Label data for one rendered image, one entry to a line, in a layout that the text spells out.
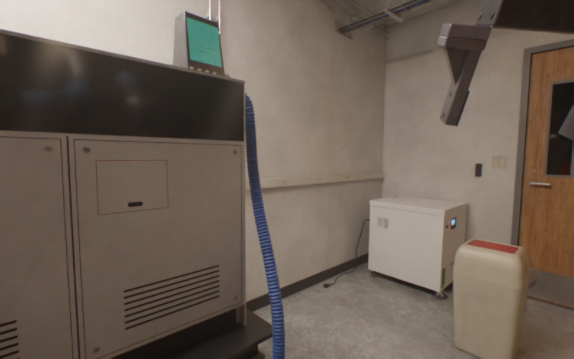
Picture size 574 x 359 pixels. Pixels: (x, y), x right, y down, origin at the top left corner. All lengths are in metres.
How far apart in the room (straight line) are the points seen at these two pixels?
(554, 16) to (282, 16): 2.39
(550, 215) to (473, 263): 1.30
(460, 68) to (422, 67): 3.29
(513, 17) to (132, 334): 0.83
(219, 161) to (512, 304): 1.85
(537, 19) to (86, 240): 0.74
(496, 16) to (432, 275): 2.68
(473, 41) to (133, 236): 0.67
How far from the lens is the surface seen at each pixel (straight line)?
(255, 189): 0.86
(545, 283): 3.45
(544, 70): 3.38
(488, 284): 2.16
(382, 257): 3.11
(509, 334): 2.27
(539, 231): 3.35
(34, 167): 0.68
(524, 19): 0.38
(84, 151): 0.68
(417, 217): 2.86
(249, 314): 1.02
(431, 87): 3.58
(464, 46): 0.37
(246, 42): 2.36
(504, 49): 3.46
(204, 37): 0.89
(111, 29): 1.98
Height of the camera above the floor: 1.24
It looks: 5 degrees down
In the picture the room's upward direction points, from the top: straight up
